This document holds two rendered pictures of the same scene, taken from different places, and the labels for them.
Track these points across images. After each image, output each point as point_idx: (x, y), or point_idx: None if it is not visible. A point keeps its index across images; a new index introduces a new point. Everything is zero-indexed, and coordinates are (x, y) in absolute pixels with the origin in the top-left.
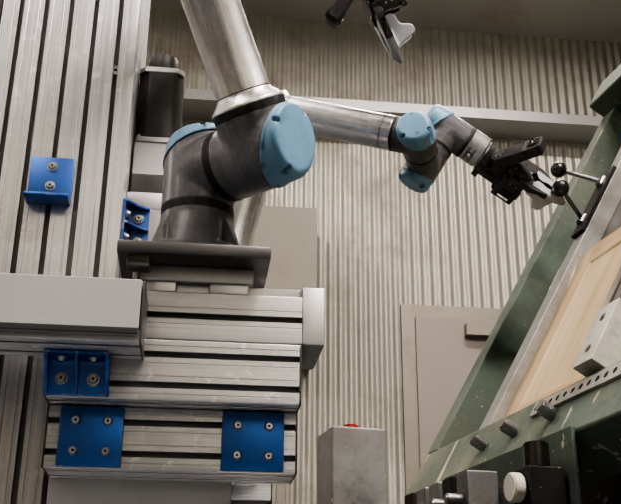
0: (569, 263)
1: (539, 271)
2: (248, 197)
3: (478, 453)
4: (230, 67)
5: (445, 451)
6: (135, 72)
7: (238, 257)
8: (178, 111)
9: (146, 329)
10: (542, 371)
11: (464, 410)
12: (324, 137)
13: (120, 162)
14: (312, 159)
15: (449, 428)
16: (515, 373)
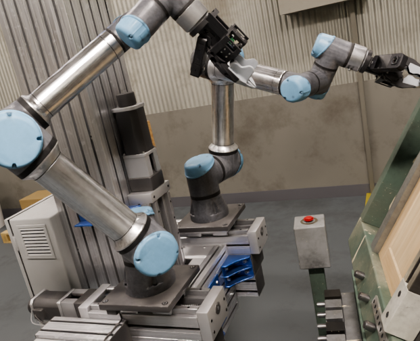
0: None
1: None
2: (221, 107)
3: None
4: (103, 231)
5: (361, 235)
6: (104, 126)
7: (153, 312)
8: (139, 132)
9: (130, 332)
10: (402, 231)
11: (378, 197)
12: None
13: (112, 193)
14: (176, 254)
15: (368, 209)
16: (391, 216)
